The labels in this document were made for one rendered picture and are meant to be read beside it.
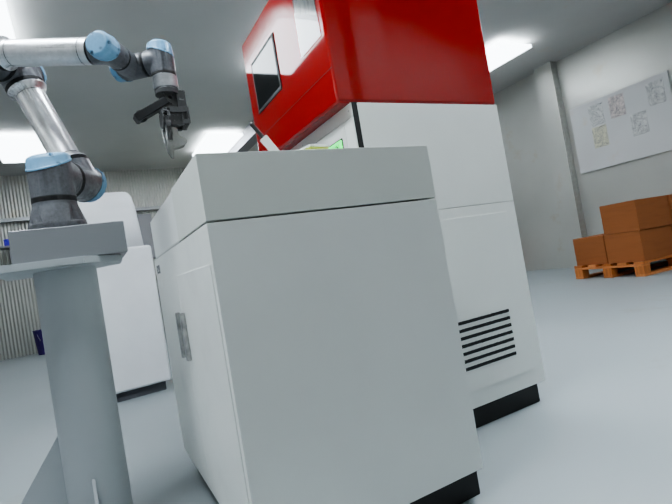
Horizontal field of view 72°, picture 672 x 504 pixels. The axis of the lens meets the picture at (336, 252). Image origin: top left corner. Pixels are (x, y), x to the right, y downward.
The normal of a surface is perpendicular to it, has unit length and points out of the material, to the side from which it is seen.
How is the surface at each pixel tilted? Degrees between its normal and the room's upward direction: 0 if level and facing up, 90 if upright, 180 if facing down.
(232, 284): 90
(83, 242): 90
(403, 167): 90
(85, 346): 90
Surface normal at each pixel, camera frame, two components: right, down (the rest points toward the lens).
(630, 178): -0.87, 0.14
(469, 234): 0.46, -0.10
